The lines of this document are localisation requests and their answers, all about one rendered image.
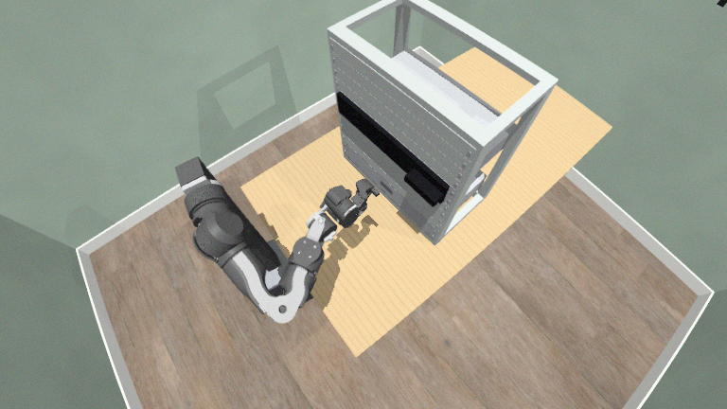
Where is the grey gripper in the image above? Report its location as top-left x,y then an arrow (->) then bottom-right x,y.
318,179 -> 380,228

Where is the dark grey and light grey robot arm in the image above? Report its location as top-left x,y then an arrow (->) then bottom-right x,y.
182,176 -> 338,323

